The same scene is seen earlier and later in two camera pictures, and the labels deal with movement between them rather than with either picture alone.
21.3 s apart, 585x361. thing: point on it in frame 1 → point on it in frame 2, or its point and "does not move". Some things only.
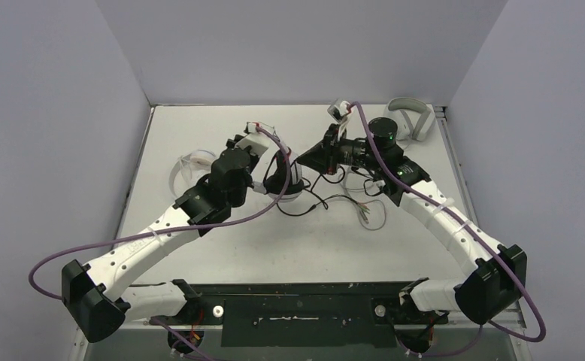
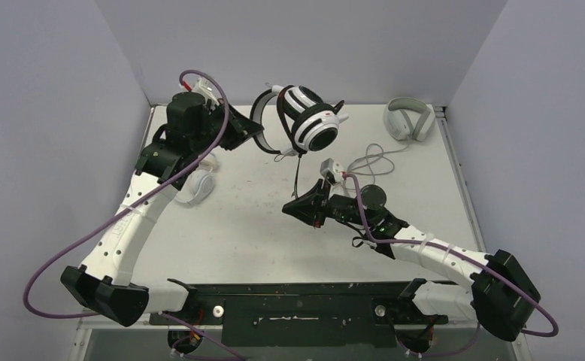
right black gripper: [329, 156] → [316, 203]
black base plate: [302, 314] does not move
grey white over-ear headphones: [414, 117] does not move
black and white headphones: [275, 174] → [295, 119]
